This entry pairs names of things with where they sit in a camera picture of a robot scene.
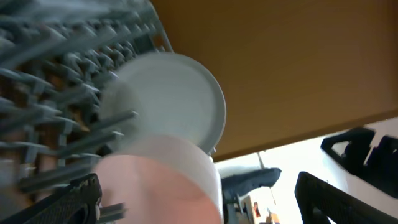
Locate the grey plate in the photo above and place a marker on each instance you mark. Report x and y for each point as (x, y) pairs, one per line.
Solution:
(169, 94)

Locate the pink bowl with food scraps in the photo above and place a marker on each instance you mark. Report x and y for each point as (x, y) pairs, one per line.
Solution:
(160, 180)

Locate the grey dishwasher rack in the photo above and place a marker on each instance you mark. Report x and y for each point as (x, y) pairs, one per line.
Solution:
(56, 57)

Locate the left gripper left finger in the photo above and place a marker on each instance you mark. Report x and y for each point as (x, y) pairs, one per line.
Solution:
(77, 203)

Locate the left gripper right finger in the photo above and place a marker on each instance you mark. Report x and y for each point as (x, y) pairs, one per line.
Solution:
(321, 203)

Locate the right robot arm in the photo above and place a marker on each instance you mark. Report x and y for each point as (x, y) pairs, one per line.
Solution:
(366, 158)

